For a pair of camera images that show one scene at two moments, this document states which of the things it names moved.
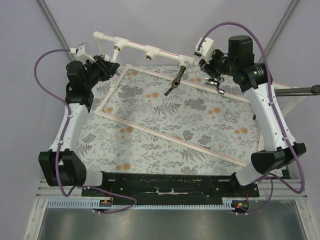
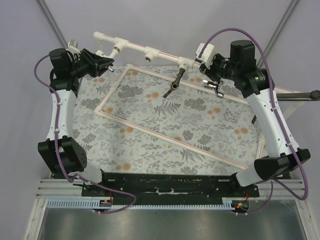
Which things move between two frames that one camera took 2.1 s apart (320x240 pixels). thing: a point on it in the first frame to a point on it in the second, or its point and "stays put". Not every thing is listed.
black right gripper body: (213, 68) stays put
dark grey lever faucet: (175, 82) stays put
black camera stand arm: (314, 90) to (314, 95)
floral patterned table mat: (168, 119) stays put
